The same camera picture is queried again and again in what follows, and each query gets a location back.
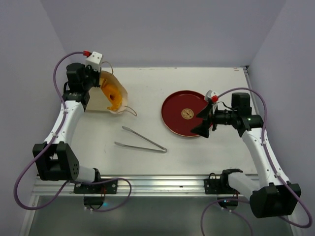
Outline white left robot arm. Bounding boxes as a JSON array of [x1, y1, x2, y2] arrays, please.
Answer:
[[32, 63, 102, 193]]

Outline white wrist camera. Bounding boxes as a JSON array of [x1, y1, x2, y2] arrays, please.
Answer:
[[83, 51, 103, 71], [204, 90, 218, 103]]

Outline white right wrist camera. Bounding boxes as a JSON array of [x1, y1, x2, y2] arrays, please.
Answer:
[[204, 90, 218, 103]]

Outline aluminium mounting rail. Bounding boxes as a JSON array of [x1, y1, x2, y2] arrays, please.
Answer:
[[31, 174, 261, 197]]

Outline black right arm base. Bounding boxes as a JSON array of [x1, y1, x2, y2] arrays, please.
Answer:
[[204, 173, 239, 210]]

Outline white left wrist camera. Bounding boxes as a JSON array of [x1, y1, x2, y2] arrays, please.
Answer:
[[83, 51, 103, 71]]

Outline fake orange ring donut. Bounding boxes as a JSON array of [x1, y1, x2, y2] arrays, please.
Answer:
[[100, 79, 123, 112]]

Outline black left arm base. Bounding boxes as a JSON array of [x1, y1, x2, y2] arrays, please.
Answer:
[[73, 179, 118, 210]]

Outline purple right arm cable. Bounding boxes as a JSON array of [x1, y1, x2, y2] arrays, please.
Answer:
[[200, 87, 313, 236]]

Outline metal tongs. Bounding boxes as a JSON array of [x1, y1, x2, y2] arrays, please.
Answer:
[[114, 126, 168, 154]]

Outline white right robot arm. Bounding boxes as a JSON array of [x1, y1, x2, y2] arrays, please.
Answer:
[[191, 90, 301, 218]]

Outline dark red round plate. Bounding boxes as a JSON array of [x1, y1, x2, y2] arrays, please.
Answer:
[[161, 90, 207, 137]]

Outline white paper bag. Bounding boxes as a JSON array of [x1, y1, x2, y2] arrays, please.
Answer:
[[86, 61, 137, 117]]

